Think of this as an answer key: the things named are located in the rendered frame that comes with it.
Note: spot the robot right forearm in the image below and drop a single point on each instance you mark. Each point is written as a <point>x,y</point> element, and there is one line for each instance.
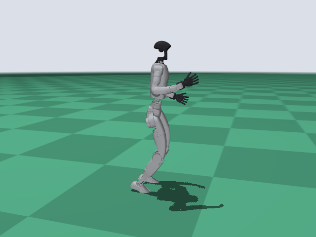
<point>167,90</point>

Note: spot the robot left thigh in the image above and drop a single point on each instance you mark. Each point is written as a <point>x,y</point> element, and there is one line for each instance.
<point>166,128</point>

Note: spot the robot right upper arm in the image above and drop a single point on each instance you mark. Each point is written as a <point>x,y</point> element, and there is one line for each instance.
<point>157,72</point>

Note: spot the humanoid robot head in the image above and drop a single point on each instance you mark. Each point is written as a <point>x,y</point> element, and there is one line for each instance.
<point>162,46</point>

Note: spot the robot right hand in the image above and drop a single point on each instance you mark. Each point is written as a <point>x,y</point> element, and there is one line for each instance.
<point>188,81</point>

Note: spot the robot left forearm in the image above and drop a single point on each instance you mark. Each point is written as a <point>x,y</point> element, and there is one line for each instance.
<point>170,95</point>

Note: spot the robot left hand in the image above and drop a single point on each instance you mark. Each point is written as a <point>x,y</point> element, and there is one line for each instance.
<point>179,98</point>

